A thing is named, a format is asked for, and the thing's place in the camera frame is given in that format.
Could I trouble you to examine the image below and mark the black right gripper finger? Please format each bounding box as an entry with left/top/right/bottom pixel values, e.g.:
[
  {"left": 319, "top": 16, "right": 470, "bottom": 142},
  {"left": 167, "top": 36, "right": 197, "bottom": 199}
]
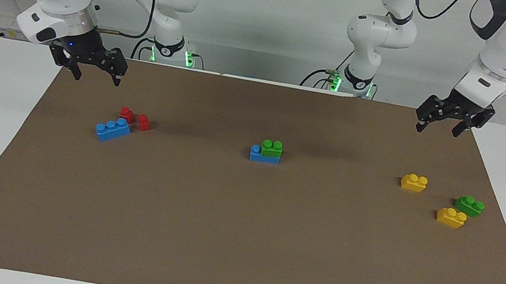
[
  {"left": 107, "top": 66, "right": 124, "bottom": 87},
  {"left": 67, "top": 61, "right": 85, "bottom": 82}
]

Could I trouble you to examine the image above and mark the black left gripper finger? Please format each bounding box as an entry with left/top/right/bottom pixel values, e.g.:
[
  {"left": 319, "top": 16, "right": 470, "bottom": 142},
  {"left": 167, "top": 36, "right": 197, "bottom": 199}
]
[
  {"left": 414, "top": 117, "right": 430, "bottom": 135},
  {"left": 451, "top": 120, "right": 470, "bottom": 139}
]

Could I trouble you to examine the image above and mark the green two-stud block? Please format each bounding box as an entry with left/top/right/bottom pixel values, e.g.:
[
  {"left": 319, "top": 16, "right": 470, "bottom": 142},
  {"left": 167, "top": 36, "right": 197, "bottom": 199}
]
[
  {"left": 260, "top": 138, "right": 285, "bottom": 160},
  {"left": 453, "top": 194, "right": 487, "bottom": 220}
]

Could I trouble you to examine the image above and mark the blue three-stud block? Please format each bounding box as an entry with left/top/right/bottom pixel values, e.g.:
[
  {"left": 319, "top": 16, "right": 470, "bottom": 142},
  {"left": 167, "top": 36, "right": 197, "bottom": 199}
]
[
  {"left": 94, "top": 114, "right": 133, "bottom": 147},
  {"left": 249, "top": 144, "right": 283, "bottom": 167}
]

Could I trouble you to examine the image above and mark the red one-stud block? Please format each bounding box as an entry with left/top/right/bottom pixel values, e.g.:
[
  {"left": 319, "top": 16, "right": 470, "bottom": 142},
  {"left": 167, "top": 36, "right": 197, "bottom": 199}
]
[
  {"left": 118, "top": 106, "right": 136, "bottom": 125},
  {"left": 135, "top": 114, "right": 153, "bottom": 133}
]

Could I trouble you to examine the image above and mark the yellow two-stud block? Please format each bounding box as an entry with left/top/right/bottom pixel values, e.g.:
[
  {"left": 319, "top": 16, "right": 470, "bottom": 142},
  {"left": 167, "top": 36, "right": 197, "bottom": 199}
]
[
  {"left": 435, "top": 206, "right": 469, "bottom": 231},
  {"left": 399, "top": 172, "right": 430, "bottom": 194}
]

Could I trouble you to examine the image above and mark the white power box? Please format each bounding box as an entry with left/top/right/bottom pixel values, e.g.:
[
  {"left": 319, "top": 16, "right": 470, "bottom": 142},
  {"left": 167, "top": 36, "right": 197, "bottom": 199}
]
[{"left": 0, "top": 12, "right": 32, "bottom": 43}]

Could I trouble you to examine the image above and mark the brown paper mat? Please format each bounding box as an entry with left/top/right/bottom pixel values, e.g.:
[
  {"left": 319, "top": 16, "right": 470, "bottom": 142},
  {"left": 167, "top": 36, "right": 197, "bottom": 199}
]
[{"left": 0, "top": 34, "right": 506, "bottom": 284}]

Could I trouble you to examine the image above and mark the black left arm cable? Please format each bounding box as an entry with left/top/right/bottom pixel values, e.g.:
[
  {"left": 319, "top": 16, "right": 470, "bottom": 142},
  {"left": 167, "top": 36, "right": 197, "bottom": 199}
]
[{"left": 398, "top": 0, "right": 506, "bottom": 91}]

